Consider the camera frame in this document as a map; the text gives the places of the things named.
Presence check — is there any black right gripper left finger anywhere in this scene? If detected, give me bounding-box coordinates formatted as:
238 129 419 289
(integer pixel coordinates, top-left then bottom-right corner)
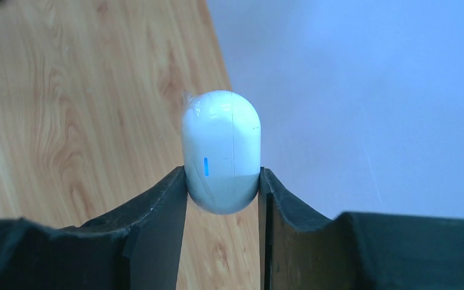
0 166 187 289

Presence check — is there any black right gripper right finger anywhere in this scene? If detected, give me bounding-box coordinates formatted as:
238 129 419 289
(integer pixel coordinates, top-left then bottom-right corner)
258 168 464 289

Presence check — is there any white earbud charging case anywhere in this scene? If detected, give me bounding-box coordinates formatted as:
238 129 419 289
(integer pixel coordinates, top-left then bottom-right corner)
181 90 261 215

